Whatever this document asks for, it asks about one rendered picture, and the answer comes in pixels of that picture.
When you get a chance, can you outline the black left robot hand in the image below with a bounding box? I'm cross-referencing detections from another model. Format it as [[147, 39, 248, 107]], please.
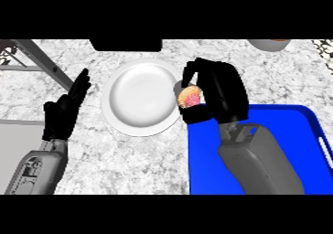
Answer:
[[40, 68, 91, 142]]

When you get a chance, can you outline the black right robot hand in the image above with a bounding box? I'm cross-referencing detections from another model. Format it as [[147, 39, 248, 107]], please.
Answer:
[[177, 57, 249, 125]]

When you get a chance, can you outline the pink frosted cupcake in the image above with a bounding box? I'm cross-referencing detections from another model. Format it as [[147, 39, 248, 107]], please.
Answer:
[[175, 85, 202, 109]]

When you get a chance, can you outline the white round plate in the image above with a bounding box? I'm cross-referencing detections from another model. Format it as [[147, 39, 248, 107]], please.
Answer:
[[100, 58, 186, 137]]

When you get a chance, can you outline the blue plastic tray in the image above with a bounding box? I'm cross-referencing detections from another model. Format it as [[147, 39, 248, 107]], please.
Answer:
[[186, 103, 333, 196]]

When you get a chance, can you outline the grey round pot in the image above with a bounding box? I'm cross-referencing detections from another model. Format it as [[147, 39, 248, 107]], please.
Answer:
[[246, 38, 292, 52]]

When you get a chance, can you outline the black rectangular appliance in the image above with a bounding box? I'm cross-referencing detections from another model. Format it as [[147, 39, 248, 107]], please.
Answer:
[[87, 38, 164, 53]]

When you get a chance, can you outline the black white patterned mat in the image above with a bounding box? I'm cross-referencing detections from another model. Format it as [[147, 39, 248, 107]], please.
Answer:
[[310, 38, 333, 77]]

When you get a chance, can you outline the grey metal frame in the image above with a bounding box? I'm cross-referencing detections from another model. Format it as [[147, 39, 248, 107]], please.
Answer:
[[0, 38, 75, 91]]

